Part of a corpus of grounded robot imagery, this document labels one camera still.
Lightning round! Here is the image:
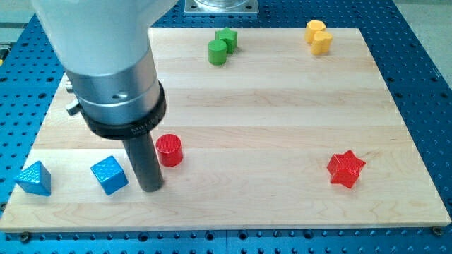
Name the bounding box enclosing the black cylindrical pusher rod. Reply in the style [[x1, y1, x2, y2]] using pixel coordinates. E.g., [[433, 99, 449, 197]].
[[123, 133, 164, 192]]

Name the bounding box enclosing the red cylinder block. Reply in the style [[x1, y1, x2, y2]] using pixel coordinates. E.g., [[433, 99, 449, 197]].
[[155, 134, 184, 167]]

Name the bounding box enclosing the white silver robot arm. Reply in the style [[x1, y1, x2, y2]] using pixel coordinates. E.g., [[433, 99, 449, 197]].
[[32, 0, 177, 192]]

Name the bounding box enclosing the blue cube block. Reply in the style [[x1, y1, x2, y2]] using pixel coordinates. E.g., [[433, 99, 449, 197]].
[[90, 156, 129, 195]]

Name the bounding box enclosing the blue triangular prism block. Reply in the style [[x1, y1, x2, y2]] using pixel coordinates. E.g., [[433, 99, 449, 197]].
[[14, 161, 52, 196]]

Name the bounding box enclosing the light wooden board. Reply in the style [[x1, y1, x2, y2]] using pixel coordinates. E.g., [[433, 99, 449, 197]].
[[1, 28, 451, 232]]

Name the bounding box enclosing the green cylinder block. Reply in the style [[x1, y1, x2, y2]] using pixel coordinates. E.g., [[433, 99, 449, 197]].
[[208, 39, 227, 66]]

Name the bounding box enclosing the green star block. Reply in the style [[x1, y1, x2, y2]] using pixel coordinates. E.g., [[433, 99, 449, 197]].
[[215, 28, 238, 54]]

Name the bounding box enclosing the silver robot mounting plate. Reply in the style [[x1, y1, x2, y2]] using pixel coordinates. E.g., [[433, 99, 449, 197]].
[[184, 0, 259, 15]]

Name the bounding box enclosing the red star block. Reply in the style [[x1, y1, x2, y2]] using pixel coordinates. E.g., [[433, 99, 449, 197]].
[[327, 150, 366, 188]]

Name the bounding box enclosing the yellow heart block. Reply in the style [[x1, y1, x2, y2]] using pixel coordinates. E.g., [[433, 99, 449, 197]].
[[311, 31, 333, 55]]

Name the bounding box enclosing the yellow hexagon block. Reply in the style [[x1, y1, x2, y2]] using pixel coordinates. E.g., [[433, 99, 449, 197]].
[[304, 20, 326, 44]]

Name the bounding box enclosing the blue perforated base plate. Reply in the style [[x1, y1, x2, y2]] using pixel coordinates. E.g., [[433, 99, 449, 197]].
[[1, 1, 451, 253]]

